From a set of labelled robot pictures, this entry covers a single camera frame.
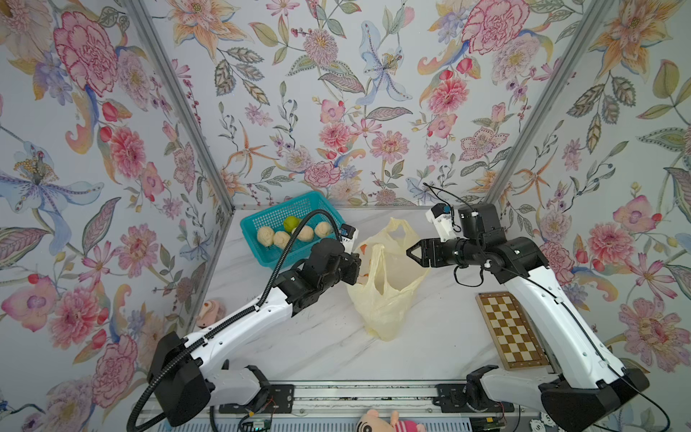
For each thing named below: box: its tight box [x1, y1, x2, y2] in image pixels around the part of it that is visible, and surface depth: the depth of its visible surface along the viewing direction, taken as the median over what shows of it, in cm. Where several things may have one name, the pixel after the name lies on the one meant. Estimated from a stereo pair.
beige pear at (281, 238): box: [272, 230, 291, 250], surface depth 106 cm
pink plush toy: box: [356, 408, 428, 432], surface depth 67 cm
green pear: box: [283, 216, 301, 234], surface depth 112 cm
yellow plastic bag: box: [347, 217, 431, 342], surface depth 74 cm
